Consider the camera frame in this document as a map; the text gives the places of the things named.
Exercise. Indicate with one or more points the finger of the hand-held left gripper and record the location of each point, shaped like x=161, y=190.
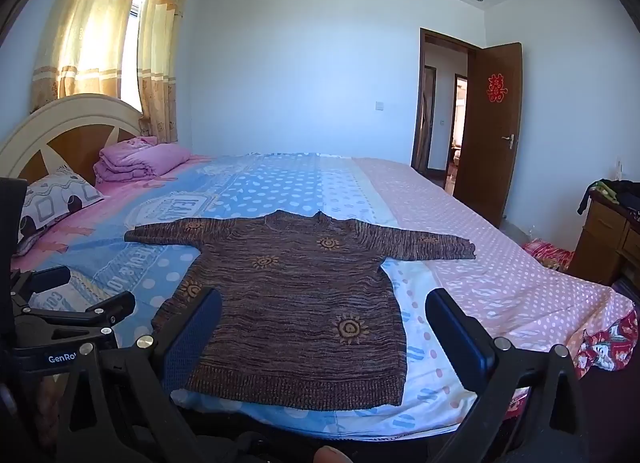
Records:
x=50, y=277
x=107, y=309

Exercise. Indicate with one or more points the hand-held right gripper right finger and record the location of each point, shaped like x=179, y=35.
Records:
x=460, y=338

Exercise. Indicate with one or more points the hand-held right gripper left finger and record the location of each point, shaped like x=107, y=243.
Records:
x=192, y=333

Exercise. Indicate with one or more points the brown knitted sweater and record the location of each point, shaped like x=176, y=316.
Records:
x=300, y=303

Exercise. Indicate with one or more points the dark clothes pile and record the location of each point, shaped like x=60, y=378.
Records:
x=625, y=193

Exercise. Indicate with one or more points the person's right hand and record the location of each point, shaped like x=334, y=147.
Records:
x=332, y=455

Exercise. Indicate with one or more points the grey patterned pillow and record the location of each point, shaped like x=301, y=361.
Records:
x=55, y=203

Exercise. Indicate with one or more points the red patterned bag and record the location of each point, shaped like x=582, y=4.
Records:
x=550, y=255

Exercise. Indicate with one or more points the folded pink quilt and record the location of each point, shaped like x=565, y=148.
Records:
x=135, y=160

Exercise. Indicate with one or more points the red floral bed skirt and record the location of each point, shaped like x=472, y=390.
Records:
x=605, y=348

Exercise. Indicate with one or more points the cream wooden headboard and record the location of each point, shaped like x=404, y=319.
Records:
x=75, y=108

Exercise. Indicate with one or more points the wooden cabinet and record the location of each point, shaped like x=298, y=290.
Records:
x=600, y=238

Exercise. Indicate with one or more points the brown wooden door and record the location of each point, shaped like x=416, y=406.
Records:
x=485, y=158

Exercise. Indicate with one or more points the printed blue pink bed sheet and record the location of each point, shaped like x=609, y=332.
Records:
x=300, y=183

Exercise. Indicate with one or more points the narrow yellow patterned curtain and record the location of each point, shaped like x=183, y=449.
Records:
x=160, y=68

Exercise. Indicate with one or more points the wide yellow patterned curtain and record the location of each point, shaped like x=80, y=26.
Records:
x=85, y=33

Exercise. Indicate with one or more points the red paper door decoration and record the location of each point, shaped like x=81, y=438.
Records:
x=496, y=88

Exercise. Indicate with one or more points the brown door frame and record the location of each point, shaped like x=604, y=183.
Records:
x=417, y=93

